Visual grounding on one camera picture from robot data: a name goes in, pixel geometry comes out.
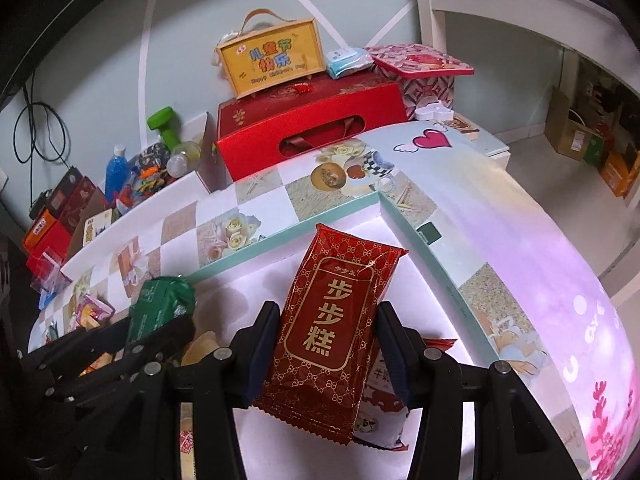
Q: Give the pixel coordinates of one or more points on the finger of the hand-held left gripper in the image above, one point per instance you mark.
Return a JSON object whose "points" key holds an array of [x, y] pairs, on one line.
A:
{"points": [[75, 352], [110, 367]]}

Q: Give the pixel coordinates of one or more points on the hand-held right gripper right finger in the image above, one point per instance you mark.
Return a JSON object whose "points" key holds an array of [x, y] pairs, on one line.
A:
{"points": [[395, 360]]}

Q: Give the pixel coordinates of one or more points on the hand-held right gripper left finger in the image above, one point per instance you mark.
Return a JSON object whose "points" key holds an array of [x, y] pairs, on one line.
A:
{"points": [[262, 355]]}

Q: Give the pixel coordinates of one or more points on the teal-rimmed white tray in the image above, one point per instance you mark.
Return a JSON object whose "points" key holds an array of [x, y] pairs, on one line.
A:
{"points": [[230, 295]]}

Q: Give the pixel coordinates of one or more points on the red gold-print snack packet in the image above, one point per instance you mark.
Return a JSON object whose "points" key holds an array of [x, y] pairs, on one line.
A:
{"points": [[325, 320]]}

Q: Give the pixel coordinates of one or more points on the green snack packet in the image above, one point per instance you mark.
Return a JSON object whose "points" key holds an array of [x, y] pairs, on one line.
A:
{"points": [[160, 300]]}

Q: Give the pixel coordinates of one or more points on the pink snack packet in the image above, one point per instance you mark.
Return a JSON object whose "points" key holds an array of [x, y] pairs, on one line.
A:
{"points": [[95, 310]]}

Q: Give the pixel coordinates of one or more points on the red white snack packet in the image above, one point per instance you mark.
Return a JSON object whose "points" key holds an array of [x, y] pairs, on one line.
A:
{"points": [[385, 410]]}

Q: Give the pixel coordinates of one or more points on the yellow chip packet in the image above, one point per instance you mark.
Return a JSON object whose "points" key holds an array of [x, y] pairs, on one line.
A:
{"points": [[200, 350]]}

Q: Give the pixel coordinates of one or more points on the clear plastic box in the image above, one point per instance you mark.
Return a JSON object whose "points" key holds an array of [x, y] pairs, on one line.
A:
{"points": [[49, 277]]}

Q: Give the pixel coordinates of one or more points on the cartoon print carton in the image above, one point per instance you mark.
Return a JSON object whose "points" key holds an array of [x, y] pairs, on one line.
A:
{"points": [[97, 227]]}

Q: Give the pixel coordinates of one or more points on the white storage bin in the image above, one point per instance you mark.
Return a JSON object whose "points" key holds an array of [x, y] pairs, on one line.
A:
{"points": [[140, 220]]}

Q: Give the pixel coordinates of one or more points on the black power adapter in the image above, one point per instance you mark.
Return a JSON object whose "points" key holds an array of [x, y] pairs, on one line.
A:
{"points": [[41, 204]]}

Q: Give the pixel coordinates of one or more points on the dark brown box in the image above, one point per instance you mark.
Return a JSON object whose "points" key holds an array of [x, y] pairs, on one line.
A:
{"points": [[70, 197]]}

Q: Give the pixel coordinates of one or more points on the blue bottle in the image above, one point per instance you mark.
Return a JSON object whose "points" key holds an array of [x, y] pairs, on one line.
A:
{"points": [[116, 175]]}

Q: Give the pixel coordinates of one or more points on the pile of colourful toys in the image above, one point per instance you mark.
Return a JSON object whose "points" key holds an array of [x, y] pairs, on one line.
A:
{"points": [[147, 170]]}

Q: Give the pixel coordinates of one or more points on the clear plastic jar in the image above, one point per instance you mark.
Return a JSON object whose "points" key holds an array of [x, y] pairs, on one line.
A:
{"points": [[182, 160]]}

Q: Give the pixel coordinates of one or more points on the red gift box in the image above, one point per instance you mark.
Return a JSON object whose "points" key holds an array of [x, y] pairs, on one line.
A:
{"points": [[310, 120]]}

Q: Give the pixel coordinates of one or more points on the green dumbbell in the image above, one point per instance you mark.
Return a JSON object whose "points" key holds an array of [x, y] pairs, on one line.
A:
{"points": [[162, 125]]}

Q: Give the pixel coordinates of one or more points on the white plastic holder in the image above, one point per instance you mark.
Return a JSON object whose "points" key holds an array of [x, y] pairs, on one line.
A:
{"points": [[432, 111]]}

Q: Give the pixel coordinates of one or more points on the brown cardboard box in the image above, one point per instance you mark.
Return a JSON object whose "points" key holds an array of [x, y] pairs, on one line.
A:
{"points": [[567, 132]]}

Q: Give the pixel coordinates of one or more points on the orange cardboard box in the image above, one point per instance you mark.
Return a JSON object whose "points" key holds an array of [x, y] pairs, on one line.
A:
{"points": [[620, 172]]}

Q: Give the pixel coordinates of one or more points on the red patterned box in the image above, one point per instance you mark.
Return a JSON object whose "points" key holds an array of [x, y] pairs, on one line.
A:
{"points": [[420, 65]]}

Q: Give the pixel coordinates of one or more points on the light blue tissue pack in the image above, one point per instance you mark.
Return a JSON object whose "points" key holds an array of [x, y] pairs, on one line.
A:
{"points": [[347, 62]]}

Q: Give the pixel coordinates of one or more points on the black television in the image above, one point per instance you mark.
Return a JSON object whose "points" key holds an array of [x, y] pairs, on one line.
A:
{"points": [[60, 10]]}

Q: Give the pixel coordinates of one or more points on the white shelf unit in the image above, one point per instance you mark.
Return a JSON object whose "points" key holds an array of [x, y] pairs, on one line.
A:
{"points": [[430, 10]]}

